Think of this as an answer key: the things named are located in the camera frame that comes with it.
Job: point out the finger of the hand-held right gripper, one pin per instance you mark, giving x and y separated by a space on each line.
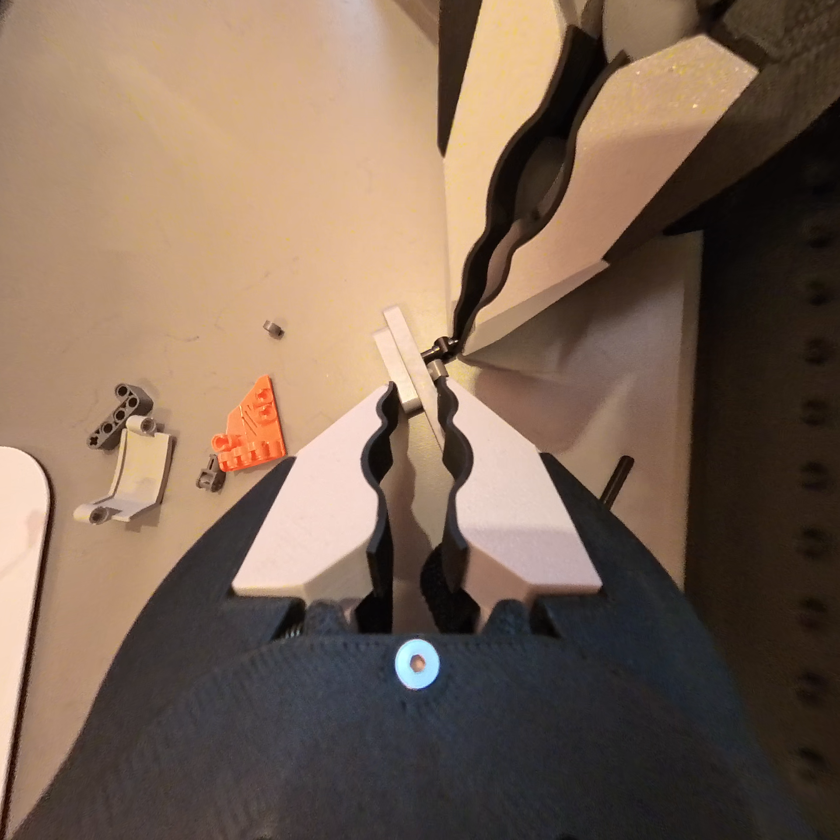
643 142
507 84

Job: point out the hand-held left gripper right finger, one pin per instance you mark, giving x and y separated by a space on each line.
532 526

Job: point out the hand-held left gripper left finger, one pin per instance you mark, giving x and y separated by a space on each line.
302 526

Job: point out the small grey pin connector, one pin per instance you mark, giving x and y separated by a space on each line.
439 374

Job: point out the light grey double toy beam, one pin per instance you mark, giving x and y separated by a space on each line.
404 374

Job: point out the short black toy pin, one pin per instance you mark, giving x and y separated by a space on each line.
435 349

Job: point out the long black toy axle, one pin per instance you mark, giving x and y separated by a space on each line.
619 479

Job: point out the orange toy wedge panel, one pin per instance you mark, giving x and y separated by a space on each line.
252 433

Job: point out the dark grey small toy connector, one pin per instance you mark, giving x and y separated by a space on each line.
209 475

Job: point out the light grey curved toy panel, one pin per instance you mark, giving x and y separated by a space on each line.
139 472

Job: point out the small grey toy bush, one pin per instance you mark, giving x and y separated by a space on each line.
276 329

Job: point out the dark grey angled toy beam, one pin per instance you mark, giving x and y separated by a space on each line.
121 412

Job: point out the black dotted mat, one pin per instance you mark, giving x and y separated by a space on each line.
768 458

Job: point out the white rounded board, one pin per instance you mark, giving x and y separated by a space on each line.
20 590

